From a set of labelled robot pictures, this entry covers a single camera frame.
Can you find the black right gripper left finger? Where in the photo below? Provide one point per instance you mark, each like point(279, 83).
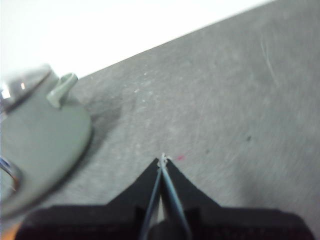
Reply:
point(100, 222)

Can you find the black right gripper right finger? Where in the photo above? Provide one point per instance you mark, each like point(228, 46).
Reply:
point(225, 222)

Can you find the pale green electric pot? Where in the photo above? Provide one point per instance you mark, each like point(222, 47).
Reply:
point(42, 135)

